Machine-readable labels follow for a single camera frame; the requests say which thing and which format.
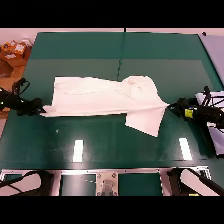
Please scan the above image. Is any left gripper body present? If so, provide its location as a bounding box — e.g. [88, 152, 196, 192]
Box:
[16, 97, 47, 117]

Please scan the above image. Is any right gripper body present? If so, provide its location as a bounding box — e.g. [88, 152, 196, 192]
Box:
[170, 97, 198, 119]

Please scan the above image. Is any white shirt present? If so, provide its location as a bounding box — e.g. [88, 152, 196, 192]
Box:
[39, 75, 171, 138]

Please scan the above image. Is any pale lilac garment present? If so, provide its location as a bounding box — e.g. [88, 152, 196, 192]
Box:
[195, 91, 224, 157]

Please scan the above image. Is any brown cardboard box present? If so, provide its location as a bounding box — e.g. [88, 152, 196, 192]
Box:
[0, 39, 34, 78]

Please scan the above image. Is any black cable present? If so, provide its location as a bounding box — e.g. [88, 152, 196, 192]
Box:
[201, 85, 224, 108]
[11, 77, 31, 98]

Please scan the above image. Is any silver frame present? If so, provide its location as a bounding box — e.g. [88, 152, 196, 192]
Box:
[0, 167, 214, 197]

